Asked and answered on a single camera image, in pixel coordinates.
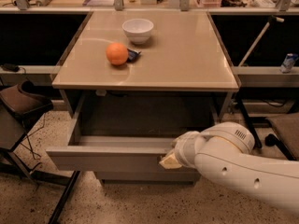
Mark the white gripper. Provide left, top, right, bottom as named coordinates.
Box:
left=159, top=132, right=206, bottom=169

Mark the grey top drawer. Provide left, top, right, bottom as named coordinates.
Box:
left=46, top=91, right=233, bottom=174

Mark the grey drawer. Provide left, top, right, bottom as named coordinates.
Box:
left=95, top=171, right=200, bottom=182
left=46, top=91, right=233, bottom=174

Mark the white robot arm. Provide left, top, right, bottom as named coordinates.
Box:
left=160, top=122, right=299, bottom=215

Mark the grey drawer cabinet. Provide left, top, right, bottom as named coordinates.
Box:
left=53, top=10, right=239, bottom=173

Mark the grey bottom drawer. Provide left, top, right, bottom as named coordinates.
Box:
left=95, top=171, right=200, bottom=182

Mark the dark blue snack packet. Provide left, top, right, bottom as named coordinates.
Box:
left=127, top=49, right=141, bottom=63

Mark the orange fruit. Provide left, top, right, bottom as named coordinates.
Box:
left=106, top=43, right=128, bottom=65

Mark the black office chair right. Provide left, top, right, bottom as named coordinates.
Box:
left=235, top=93, right=299, bottom=161

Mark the white bowl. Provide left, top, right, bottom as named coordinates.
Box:
left=122, top=19, right=154, bottom=45

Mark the blue white can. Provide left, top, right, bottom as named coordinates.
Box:
left=280, top=53, right=299, bottom=73

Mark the brown office chair left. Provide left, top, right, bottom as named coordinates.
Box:
left=0, top=81, right=80, bottom=224

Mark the white stick with black tip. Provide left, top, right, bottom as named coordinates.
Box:
left=239, top=16, right=284, bottom=66

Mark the black device on shelf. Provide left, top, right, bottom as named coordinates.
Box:
left=1, top=63, right=20, bottom=72

